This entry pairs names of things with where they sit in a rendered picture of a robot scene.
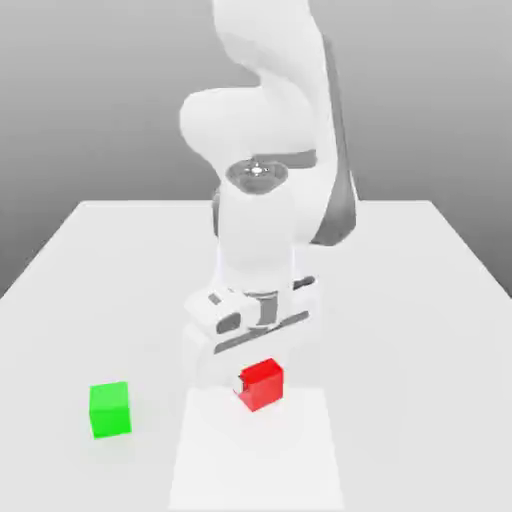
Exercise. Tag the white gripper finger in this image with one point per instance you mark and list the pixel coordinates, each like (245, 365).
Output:
(238, 384)

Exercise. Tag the small green cube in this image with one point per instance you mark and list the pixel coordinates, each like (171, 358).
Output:
(110, 410)

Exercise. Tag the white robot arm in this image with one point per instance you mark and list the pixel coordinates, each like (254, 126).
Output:
(256, 224)

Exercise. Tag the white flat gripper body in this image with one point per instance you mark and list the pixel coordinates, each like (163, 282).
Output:
(248, 348)

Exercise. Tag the small red cube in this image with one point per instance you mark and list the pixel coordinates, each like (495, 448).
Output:
(264, 387)

